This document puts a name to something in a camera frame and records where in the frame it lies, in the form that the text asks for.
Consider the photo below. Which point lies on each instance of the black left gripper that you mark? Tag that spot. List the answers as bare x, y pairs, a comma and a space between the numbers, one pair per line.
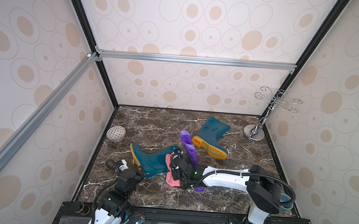
140, 177

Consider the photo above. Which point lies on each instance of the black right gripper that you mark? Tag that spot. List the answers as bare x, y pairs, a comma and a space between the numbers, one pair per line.
177, 164

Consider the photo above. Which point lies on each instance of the pink microfiber cloth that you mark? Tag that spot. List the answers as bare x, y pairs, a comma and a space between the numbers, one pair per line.
169, 178

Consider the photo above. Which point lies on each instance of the teal rubber boot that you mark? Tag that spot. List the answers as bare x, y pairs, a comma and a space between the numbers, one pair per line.
152, 164
208, 137

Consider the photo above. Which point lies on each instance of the purple rubber boot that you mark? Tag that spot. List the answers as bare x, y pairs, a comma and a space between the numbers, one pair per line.
192, 156

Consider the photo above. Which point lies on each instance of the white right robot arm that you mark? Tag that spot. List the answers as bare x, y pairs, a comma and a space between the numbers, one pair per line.
268, 193

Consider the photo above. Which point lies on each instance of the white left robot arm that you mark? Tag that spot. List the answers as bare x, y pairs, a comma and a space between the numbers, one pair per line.
114, 207

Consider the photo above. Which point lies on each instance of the patterned black white bowl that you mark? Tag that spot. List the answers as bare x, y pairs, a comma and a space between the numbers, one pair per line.
116, 133

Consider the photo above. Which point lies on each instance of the chrome mug tree stand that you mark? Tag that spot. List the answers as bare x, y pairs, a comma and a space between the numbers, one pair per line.
255, 132

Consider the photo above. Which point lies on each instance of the horizontal aluminium rail back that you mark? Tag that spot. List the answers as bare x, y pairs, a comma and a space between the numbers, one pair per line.
196, 60

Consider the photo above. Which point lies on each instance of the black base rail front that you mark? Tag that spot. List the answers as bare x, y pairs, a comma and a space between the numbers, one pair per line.
190, 218

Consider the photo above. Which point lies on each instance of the diagonal aluminium rail left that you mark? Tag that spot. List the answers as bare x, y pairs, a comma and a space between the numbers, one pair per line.
21, 135

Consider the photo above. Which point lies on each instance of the black corner frame post left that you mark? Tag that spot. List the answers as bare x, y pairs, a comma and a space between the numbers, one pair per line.
89, 36

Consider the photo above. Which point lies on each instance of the black corner frame post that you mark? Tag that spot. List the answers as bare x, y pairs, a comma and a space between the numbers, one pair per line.
326, 25
89, 36

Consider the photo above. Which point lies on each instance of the black corner frame post right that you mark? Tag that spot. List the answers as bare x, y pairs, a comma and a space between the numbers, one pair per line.
326, 25

